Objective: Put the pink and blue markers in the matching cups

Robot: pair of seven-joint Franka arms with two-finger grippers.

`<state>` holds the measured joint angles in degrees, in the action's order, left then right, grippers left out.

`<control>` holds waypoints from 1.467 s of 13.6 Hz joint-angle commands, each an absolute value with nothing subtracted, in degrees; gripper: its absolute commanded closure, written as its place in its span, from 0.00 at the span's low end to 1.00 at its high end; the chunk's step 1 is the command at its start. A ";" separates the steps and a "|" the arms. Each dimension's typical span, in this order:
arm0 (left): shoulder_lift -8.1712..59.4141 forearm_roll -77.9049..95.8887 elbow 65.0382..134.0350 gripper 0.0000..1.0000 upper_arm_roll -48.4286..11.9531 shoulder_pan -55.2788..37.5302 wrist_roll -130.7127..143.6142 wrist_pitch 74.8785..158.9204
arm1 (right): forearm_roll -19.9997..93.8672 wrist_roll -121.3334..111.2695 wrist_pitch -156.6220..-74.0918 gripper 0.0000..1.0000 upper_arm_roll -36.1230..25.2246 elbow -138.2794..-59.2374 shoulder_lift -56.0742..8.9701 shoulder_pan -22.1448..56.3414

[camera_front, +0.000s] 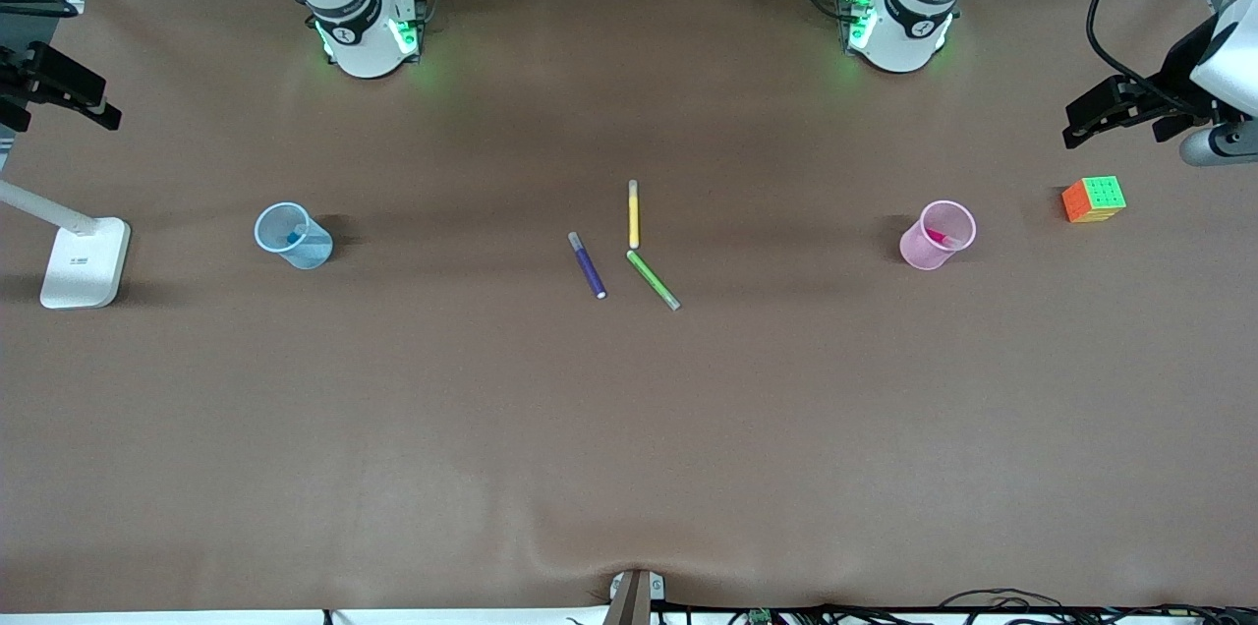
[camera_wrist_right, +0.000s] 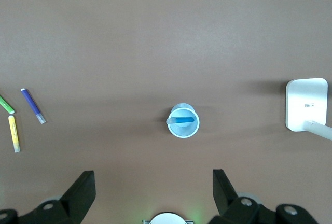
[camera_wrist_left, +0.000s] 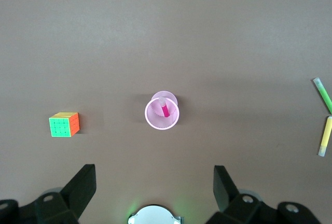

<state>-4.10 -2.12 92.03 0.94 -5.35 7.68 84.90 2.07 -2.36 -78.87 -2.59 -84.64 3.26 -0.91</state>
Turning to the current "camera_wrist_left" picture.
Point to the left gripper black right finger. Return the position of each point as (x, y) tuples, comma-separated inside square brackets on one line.
[(228, 198)]

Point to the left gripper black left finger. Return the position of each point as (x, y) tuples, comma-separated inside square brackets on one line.
[(77, 193)]

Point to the pink marker pen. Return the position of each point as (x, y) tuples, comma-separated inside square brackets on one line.
[(165, 110)]

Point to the colourful puzzle cube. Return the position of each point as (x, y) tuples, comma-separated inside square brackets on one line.
[(61, 128)]

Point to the pink plastic cup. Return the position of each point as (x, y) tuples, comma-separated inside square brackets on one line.
[(160, 125)]

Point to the yellow marker pen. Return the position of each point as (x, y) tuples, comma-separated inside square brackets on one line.
[(327, 133)]

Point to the green marker pen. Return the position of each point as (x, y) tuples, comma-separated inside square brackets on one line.
[(324, 94)]

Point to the brown table cover sheet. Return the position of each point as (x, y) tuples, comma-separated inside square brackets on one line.
[(166, 40)]

